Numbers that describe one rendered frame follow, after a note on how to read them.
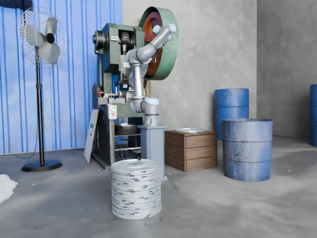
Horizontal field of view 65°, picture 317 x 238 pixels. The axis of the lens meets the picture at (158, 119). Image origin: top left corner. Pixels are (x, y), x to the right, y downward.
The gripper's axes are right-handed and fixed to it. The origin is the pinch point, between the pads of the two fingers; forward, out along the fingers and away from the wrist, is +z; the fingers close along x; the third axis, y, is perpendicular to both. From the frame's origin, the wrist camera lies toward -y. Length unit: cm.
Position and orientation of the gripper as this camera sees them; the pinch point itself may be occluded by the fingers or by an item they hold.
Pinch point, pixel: (145, 62)
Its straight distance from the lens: 249.2
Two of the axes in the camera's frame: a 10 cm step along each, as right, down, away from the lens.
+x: 7.1, 7.0, -1.1
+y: -2.1, 0.5, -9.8
